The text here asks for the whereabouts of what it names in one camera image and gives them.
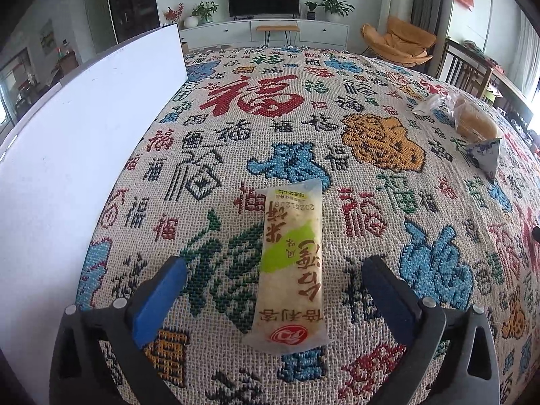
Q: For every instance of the wooden stool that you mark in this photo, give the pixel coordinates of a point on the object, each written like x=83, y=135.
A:
x=277, y=28

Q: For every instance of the white board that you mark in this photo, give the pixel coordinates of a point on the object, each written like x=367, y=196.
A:
x=63, y=177

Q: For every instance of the cardboard box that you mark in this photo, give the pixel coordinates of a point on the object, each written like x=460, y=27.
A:
x=184, y=47

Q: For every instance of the red flower branches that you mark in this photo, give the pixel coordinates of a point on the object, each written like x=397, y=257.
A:
x=173, y=14

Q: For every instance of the black television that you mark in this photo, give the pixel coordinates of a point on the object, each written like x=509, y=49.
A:
x=263, y=0

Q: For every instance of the wooden dining table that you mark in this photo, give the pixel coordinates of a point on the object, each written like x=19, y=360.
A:
x=510, y=88

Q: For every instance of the small green potted plant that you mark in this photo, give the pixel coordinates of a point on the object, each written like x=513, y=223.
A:
x=311, y=8

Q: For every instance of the bread loaf in clear bag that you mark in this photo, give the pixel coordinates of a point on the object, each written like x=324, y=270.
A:
x=474, y=122

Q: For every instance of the pale rice cracker packet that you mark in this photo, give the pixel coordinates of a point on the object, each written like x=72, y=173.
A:
x=287, y=261

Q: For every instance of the large green potted plant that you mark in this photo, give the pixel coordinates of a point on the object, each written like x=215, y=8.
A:
x=335, y=6

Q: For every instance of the leafy potted plant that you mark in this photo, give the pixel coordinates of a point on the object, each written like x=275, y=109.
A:
x=205, y=10

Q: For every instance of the framed wall picture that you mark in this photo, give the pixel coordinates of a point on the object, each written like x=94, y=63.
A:
x=47, y=36

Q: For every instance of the silver blue-patterned snack packet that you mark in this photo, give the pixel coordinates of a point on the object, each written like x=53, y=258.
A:
x=485, y=156

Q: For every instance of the grey curtain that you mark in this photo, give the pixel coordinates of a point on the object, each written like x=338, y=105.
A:
x=422, y=0

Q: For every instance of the round white vase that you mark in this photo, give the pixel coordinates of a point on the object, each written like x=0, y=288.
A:
x=191, y=22

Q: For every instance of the printed blanket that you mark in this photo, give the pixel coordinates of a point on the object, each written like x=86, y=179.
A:
x=337, y=143

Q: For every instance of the dark tall cabinet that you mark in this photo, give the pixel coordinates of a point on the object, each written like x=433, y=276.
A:
x=133, y=0

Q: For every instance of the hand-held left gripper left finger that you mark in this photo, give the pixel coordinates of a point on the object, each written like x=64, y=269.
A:
x=158, y=299

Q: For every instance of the white television cabinet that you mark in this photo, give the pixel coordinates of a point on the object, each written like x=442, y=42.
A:
x=325, y=33

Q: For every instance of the dark wooden chair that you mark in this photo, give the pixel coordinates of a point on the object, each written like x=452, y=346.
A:
x=464, y=71

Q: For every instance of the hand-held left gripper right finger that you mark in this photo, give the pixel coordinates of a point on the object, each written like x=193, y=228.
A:
x=388, y=299

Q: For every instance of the orange lounge chair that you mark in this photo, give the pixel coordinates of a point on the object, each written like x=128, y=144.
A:
x=400, y=44

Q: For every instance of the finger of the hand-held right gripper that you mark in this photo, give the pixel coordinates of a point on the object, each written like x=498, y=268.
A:
x=536, y=234

